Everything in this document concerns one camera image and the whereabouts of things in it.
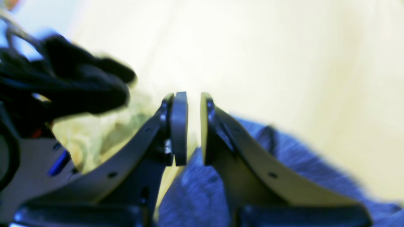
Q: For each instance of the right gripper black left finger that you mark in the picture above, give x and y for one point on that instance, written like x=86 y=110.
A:
x=123 y=191

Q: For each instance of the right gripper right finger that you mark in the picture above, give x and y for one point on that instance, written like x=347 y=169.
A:
x=260 y=190

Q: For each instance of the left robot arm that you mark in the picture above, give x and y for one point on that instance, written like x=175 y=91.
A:
x=43 y=80

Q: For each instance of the yellow table cloth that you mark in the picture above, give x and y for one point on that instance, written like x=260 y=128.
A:
x=312 y=69

